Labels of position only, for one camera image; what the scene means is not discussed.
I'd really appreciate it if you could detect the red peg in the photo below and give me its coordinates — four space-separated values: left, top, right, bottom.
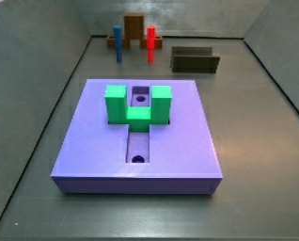
147 25 156 63

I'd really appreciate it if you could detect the blue peg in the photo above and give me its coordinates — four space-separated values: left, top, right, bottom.
113 24 121 63

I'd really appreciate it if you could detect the dark grey angled bracket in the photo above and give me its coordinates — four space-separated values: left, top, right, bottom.
171 46 220 73

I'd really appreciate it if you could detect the green U-shaped block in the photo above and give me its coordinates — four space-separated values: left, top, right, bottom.
104 85 172 133

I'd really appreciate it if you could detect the purple base board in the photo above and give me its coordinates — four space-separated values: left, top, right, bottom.
52 79 223 194

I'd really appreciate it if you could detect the brown T-shaped block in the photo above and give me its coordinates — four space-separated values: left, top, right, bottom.
107 12 163 49

